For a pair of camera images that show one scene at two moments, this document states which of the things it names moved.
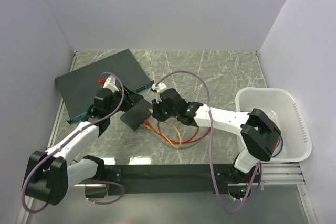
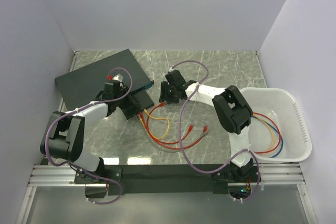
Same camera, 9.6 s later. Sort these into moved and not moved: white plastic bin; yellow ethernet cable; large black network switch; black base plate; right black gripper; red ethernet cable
Moved: yellow ethernet cable; red ethernet cable; right black gripper
Not moved: black base plate; white plastic bin; large black network switch
